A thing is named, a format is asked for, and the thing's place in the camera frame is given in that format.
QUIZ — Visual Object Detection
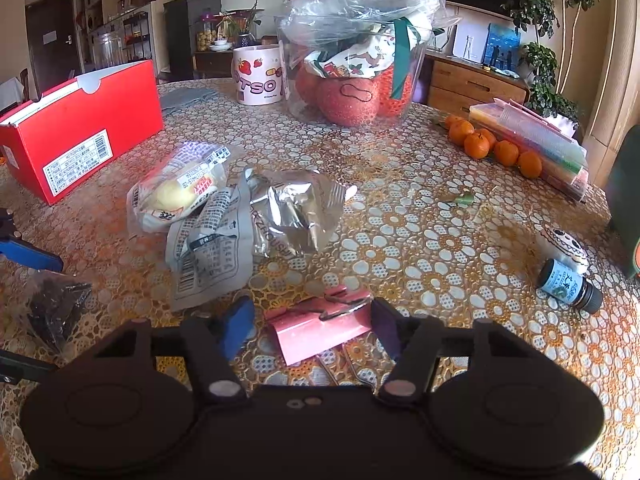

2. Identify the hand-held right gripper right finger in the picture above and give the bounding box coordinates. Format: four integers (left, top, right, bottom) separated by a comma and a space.
371, 298, 523, 408

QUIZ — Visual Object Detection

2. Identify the small round white lid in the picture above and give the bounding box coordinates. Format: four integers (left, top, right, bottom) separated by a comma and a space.
537, 225, 591, 275

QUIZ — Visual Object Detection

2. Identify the white strawberry print mug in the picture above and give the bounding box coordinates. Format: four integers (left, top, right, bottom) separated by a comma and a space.
231, 44, 287, 106

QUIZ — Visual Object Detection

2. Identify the small plant in patterned pot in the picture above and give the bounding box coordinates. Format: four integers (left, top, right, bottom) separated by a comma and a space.
220, 0, 264, 49

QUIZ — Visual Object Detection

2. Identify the clear plastic bag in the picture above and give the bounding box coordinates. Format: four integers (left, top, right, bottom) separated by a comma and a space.
280, 0, 461, 46

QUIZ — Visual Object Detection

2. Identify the clear plastic tub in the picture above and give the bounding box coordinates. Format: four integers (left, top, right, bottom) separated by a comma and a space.
277, 15, 433, 128

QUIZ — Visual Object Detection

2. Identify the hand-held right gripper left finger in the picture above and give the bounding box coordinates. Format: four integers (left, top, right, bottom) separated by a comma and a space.
102, 295, 257, 408

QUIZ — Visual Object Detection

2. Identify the small pink ridged block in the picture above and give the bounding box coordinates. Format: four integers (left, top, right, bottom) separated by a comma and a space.
264, 285, 381, 391

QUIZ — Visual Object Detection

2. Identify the green ribbon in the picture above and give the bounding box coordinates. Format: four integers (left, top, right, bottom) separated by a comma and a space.
389, 17, 422, 101

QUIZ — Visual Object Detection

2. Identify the white standing air conditioner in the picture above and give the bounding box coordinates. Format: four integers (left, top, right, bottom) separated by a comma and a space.
580, 0, 633, 143

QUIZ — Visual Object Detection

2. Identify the red cardboard box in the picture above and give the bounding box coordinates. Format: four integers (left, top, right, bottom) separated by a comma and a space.
0, 59, 165, 206

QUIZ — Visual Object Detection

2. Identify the snack jar with pink lid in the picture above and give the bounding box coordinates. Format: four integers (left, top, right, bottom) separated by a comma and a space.
196, 14, 219, 52

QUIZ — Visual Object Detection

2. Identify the reindeer print gift bag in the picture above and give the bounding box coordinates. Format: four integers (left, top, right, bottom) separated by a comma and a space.
305, 35, 397, 81

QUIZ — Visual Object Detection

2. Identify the clear glass jar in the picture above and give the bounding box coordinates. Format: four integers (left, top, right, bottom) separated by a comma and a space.
92, 32, 126, 68

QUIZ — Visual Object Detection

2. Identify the blue picture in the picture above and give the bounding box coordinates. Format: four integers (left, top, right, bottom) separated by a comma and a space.
484, 22, 522, 70

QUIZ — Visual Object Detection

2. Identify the green potted tree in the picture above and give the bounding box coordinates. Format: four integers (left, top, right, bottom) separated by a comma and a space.
500, 0, 608, 121

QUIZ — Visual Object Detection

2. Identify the printed foil snack packet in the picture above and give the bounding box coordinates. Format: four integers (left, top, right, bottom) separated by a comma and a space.
165, 185, 256, 311

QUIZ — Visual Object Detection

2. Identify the black plastic packet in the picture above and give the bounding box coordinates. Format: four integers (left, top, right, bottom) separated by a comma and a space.
22, 280, 93, 356

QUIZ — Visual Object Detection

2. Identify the small dark bottle blue label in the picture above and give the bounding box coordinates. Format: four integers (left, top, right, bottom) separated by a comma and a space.
536, 258, 604, 315

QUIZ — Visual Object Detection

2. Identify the dark cabinet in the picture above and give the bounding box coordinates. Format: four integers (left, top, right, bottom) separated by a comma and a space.
164, 0, 223, 81

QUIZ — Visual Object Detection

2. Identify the white picture frame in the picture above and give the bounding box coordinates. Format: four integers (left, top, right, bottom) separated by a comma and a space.
452, 22, 490, 61

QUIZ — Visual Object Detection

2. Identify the row of tangerines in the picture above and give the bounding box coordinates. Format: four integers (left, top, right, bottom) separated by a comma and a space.
444, 114, 544, 180

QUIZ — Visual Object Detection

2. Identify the wooden television cabinet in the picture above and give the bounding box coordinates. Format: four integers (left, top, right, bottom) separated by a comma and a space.
192, 1, 533, 108

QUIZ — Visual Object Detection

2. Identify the black metal rack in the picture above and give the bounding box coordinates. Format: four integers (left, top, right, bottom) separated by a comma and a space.
122, 10, 153, 61

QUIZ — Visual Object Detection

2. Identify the dark wooden door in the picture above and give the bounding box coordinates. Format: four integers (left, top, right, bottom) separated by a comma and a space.
25, 0, 76, 96

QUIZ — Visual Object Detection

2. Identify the clear packet with yellow cake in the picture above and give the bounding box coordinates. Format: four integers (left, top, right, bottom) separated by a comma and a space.
126, 141, 233, 235

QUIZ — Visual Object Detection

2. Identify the red mesh-wrapped fruit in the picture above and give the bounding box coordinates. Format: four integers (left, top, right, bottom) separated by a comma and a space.
294, 62, 326, 108
316, 76, 381, 127
375, 67, 415, 117

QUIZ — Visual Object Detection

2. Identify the crumpled silver foil wrapper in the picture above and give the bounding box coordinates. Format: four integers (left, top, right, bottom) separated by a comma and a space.
245, 169, 358, 256

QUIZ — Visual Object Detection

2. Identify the lace-covered desktop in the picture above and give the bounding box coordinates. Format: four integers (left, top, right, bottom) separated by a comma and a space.
0, 79, 640, 480

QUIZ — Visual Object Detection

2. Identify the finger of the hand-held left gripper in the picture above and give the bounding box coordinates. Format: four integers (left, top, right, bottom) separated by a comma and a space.
0, 208, 64, 273
0, 349, 58, 385

